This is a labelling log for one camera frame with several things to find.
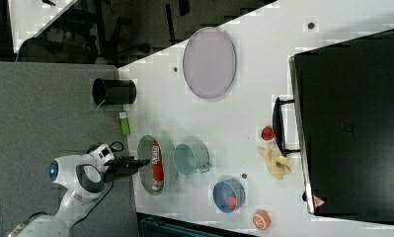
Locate black toaster oven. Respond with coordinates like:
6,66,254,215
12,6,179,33
289,29,394,225

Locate green cup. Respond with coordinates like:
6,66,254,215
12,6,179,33
173,141,210,176

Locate plush strawberry on table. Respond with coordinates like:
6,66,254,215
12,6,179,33
261,125,275,141

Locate blue bowl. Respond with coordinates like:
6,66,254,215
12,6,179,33
212,179,246,213

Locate plush orange slice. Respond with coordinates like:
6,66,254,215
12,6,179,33
252,209,271,230

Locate round lilac plate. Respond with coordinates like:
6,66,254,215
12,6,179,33
183,27,236,99

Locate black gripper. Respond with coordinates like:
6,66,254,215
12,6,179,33
104,157,150,183

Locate green oval strainer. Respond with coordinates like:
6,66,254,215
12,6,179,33
137,134,178,196

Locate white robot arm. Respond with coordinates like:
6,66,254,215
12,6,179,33
8,152,150,237

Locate red plush ketchup bottle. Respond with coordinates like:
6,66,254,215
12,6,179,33
151,141,164,191

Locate plush strawberry in bowl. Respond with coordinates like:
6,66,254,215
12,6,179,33
228,196,238,210

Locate black cylindrical cup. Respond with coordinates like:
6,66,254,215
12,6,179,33
92,78,136,106

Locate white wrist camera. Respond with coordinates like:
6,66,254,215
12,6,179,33
89,144,115,166

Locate green white bottle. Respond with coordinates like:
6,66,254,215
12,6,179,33
118,112,130,136

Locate plush peeled banana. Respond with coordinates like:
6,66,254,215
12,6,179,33
257,144,291,180

